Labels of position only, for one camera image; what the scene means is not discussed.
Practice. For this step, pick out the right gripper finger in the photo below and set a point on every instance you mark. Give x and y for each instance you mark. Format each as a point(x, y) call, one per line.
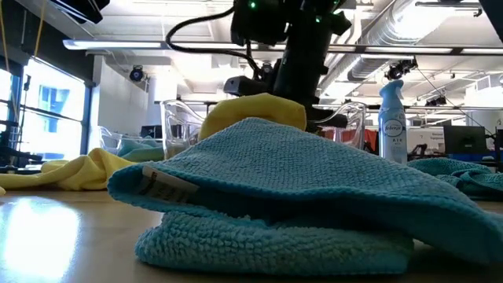
point(326, 120)

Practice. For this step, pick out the blue microfiber towel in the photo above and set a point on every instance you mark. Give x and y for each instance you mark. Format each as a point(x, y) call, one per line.
point(444, 165)
point(149, 155)
point(479, 184)
point(275, 177)
point(135, 146)

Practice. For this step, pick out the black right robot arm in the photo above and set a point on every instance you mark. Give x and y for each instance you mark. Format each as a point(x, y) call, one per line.
point(267, 19)

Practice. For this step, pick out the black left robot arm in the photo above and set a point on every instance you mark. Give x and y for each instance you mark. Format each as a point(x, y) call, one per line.
point(78, 9)

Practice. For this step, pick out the black ceiling spotlight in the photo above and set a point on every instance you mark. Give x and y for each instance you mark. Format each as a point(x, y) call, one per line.
point(136, 73)
point(267, 70)

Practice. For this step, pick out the red fabric divider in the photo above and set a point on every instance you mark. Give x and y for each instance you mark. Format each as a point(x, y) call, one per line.
point(369, 139)

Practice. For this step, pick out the light blue spray bottle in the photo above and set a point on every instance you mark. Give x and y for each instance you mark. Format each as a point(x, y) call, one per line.
point(393, 133)

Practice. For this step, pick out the black track light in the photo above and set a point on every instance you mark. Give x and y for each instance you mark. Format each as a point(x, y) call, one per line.
point(399, 70)
point(436, 101)

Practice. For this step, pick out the clear plastic basket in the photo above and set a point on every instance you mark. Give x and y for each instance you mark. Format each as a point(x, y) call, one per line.
point(177, 129)

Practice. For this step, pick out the black computer monitor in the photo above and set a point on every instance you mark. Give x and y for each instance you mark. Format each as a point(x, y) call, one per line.
point(465, 139)
point(151, 131)

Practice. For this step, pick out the long ceiling light strip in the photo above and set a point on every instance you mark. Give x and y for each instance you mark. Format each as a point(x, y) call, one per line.
point(118, 44)

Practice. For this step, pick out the teal cloth behind bin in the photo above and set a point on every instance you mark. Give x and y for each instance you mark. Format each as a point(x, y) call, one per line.
point(108, 143)

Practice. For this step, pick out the large window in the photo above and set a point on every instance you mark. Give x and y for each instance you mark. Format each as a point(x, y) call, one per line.
point(51, 118)

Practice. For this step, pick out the black equipment rack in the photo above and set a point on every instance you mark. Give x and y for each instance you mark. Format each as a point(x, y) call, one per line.
point(15, 157)

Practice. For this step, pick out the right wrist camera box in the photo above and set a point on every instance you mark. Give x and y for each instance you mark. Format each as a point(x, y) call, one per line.
point(245, 87)

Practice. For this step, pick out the silver ceiling air duct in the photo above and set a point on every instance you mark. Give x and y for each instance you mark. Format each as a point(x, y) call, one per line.
point(393, 31)

